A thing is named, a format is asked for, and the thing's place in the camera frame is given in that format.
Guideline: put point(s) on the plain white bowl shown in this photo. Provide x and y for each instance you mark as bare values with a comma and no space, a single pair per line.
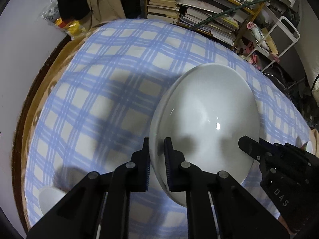
205,113

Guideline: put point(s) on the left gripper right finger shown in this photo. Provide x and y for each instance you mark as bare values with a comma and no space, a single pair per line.
217,205

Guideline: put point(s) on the blue plaid tablecloth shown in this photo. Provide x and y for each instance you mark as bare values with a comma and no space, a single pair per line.
98,109

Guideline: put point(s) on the small bowl red emblem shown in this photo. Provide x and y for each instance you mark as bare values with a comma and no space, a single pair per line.
49,197

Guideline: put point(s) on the white utility cart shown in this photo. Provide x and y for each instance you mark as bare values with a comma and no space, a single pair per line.
265,44

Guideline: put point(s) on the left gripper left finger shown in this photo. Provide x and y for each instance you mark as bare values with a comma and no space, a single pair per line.
98,206

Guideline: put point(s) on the stack of books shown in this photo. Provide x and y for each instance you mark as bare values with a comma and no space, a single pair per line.
165,10

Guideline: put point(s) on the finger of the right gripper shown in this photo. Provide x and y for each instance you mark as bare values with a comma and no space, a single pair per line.
251,148

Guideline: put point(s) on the red patterned bowl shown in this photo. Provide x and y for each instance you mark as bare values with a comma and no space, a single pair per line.
306,145

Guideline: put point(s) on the green pole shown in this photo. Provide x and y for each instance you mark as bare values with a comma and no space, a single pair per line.
209,19

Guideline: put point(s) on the yellow wooden shelf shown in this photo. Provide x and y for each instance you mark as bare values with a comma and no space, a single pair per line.
227,29

